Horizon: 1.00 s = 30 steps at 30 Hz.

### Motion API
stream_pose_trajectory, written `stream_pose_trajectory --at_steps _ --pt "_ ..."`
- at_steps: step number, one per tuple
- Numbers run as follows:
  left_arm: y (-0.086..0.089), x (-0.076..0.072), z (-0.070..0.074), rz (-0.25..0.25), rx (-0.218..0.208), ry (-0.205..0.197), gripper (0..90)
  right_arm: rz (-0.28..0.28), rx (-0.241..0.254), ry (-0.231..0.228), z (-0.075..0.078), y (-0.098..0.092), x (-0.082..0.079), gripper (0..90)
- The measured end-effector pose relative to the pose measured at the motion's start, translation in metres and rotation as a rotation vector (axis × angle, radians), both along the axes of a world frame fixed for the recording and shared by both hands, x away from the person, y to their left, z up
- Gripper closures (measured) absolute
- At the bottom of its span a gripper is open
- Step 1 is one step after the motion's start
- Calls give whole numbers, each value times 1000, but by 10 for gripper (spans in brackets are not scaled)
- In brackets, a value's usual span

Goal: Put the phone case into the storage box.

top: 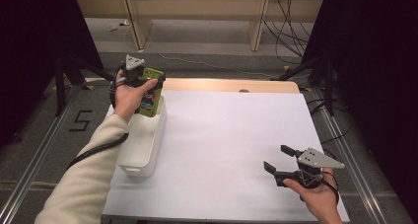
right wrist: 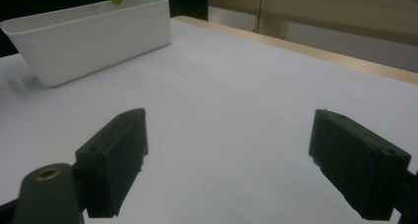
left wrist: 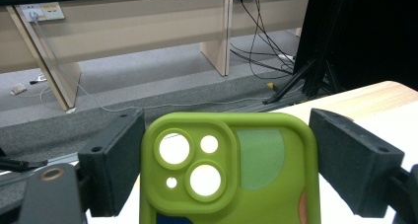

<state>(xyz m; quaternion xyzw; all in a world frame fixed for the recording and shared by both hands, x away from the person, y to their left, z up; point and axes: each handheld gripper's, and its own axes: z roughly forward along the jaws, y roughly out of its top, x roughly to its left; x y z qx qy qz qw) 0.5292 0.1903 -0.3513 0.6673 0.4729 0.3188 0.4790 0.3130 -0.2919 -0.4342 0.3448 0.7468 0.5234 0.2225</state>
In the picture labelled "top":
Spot beige wooden desk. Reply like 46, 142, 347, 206
74, 0, 326, 52

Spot white plastic storage bin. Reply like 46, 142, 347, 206
116, 95, 168, 179

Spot black metal stand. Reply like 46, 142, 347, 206
53, 51, 124, 117
270, 55, 337, 117

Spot white floor cable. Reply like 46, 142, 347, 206
143, 32, 274, 79

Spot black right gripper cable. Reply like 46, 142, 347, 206
299, 152, 341, 206

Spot bundle of black cables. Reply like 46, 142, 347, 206
263, 0, 314, 66

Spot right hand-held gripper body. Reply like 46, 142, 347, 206
274, 147, 347, 190

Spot aluminium floor rail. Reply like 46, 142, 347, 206
311, 87, 389, 224
0, 85, 83, 224

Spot person's left hand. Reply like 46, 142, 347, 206
112, 69, 159, 122

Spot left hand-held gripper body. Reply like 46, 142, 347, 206
121, 53, 148, 88

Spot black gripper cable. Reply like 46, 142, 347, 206
66, 65, 130, 171
299, 152, 341, 206

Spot white board sheet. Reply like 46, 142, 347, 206
102, 89, 351, 224

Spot person's right hand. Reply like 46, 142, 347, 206
283, 168, 340, 218

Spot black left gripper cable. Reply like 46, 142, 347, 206
66, 65, 130, 171

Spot black curtain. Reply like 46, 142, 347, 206
301, 0, 418, 218
0, 0, 106, 148

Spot light wooden table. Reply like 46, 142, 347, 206
162, 77, 301, 95

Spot black floor cables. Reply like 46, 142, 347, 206
305, 97, 353, 161

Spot green phone with cartoon case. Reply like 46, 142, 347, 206
138, 67, 166, 118

